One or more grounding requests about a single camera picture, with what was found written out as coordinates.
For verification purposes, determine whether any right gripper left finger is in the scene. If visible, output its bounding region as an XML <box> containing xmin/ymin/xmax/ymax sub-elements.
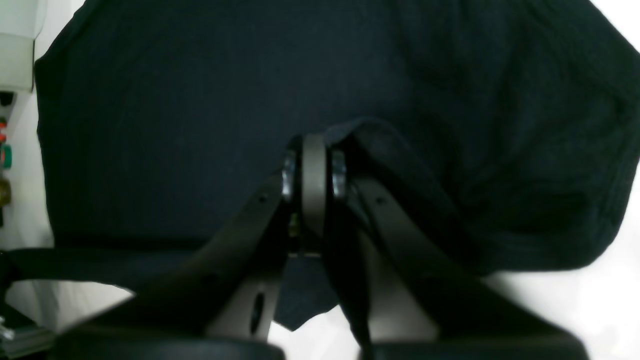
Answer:
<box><xmin>55</xmin><ymin>135</ymin><xmax>329</xmax><ymax>360</ymax></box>

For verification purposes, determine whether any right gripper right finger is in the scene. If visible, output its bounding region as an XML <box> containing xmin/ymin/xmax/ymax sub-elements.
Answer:
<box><xmin>325</xmin><ymin>148</ymin><xmax>588</xmax><ymax>360</ymax></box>

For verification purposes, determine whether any black T-shirt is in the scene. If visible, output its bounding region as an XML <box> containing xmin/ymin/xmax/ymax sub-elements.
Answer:
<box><xmin>34</xmin><ymin>0</ymin><xmax>640</xmax><ymax>332</ymax></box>

